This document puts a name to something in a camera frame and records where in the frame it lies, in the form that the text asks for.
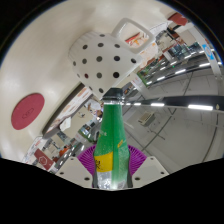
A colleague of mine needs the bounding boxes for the flat round red coaster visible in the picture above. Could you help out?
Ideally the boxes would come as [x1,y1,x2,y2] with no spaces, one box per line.
[10,92,46,131]

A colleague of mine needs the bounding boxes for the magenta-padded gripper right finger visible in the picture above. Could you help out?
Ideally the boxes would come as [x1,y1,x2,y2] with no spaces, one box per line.
[126,144,171,189]

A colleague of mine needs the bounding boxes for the ceiling light strips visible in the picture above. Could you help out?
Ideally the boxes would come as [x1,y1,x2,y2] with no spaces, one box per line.
[124,58,216,112]

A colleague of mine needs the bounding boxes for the white napkin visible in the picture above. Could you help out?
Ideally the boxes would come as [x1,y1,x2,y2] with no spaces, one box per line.
[59,116,73,132]

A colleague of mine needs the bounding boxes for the green drink bottle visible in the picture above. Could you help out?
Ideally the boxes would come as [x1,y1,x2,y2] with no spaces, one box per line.
[92,87,132,190]

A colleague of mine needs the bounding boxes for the white polka-dot mug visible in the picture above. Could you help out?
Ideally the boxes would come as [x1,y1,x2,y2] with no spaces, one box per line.
[68,17,157,101]

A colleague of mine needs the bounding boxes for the dark food tray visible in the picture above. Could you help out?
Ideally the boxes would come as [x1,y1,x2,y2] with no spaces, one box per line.
[41,87,95,135]

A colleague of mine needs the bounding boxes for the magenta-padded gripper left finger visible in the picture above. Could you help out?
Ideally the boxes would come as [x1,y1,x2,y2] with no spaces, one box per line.
[54,143,98,189]

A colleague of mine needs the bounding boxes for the ceiling air conditioner unit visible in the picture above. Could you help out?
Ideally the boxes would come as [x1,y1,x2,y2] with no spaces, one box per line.
[138,111,156,127]

